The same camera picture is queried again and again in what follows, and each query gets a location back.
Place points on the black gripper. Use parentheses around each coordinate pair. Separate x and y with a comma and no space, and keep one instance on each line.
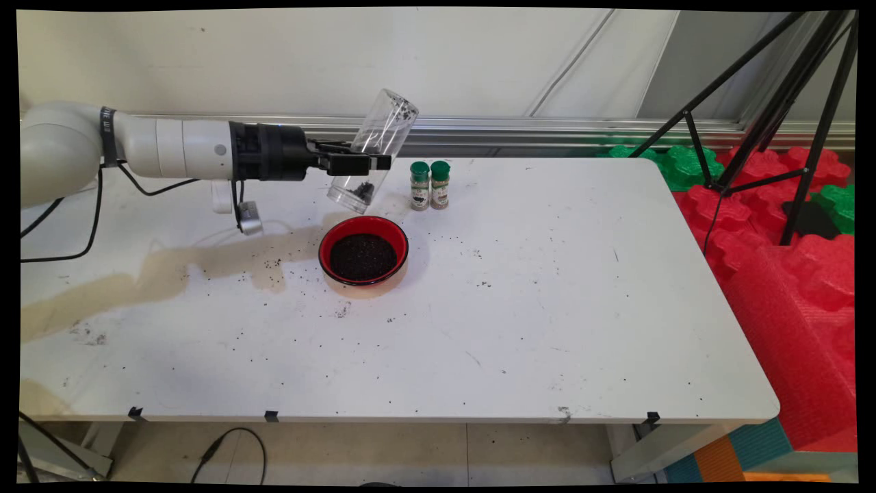
(274,154)

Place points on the clear plastic jar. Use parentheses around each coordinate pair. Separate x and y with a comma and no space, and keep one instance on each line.
(387,127)

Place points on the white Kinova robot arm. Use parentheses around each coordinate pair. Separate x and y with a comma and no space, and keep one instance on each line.
(68,147)

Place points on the spice bottle green lid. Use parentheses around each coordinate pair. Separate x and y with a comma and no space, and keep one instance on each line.
(440,188)
(419,188)

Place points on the red bowl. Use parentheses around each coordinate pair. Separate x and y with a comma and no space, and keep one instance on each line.
(328,243)

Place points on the black seeds pile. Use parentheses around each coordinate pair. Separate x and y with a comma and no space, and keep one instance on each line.
(363,259)

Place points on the large green foam block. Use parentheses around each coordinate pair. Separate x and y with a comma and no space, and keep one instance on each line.
(684,168)

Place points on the grey slanted table leg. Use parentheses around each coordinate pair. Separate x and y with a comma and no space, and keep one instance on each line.
(75,459)

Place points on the white table leg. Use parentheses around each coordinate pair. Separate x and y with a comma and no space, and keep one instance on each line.
(657,455)

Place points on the black tripod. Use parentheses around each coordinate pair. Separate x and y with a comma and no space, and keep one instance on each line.
(780,103)

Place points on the red foam blocks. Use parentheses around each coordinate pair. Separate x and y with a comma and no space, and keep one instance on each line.
(787,308)

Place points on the black foam piece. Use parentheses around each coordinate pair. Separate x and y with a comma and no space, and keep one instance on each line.
(814,220)

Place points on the small green foam block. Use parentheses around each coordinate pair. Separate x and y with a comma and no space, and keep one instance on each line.
(840,205)

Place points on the blue orange foam mat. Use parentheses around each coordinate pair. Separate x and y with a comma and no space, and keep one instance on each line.
(753,452)

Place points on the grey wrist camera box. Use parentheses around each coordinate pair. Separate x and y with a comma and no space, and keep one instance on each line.
(250,219)

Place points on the aluminium wall rail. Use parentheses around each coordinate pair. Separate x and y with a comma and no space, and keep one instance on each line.
(513,130)

